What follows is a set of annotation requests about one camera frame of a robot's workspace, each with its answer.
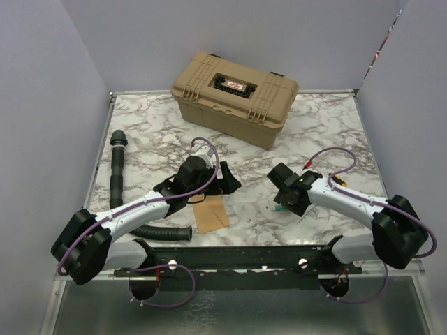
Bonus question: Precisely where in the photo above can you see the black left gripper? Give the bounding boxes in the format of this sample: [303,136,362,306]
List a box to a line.
[187,161,241,198]

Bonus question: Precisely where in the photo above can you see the brown kraft envelope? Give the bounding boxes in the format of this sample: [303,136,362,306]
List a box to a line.
[191,195,230,234]

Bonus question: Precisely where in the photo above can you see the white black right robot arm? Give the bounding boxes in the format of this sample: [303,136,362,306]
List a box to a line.
[267,163,428,273]

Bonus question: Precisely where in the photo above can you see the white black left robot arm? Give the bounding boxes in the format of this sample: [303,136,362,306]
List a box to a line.
[51,156,241,285]

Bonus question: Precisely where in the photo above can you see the tan plastic toolbox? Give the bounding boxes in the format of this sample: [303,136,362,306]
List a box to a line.
[170,52,299,149]

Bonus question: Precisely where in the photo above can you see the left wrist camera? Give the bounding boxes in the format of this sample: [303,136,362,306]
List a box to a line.
[192,144,214,168]

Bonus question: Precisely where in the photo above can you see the yellow black handled screwdriver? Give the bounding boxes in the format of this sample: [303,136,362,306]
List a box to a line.
[296,174,349,225]

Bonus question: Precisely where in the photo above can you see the black corrugated hose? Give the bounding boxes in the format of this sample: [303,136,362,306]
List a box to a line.
[108,129,193,242]

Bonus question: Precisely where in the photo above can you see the black metal base rail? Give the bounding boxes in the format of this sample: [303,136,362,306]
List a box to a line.
[114,245,362,293]

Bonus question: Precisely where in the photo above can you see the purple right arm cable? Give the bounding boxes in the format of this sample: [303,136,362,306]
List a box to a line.
[302,147,439,304]

